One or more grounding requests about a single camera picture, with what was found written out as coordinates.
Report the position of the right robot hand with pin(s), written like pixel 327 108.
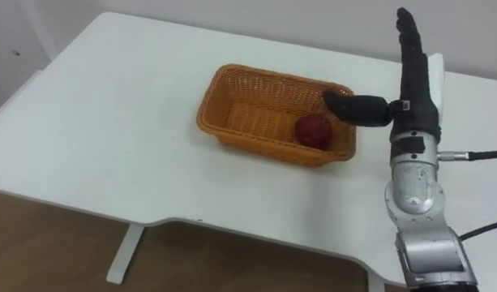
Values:
pixel 414 101

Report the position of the red apple soft toy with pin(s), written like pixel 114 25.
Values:
pixel 313 131

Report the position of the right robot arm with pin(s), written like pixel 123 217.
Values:
pixel 426 227

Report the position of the orange woven basket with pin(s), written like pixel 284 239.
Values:
pixel 248 117

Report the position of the white desk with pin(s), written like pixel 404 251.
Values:
pixel 110 142

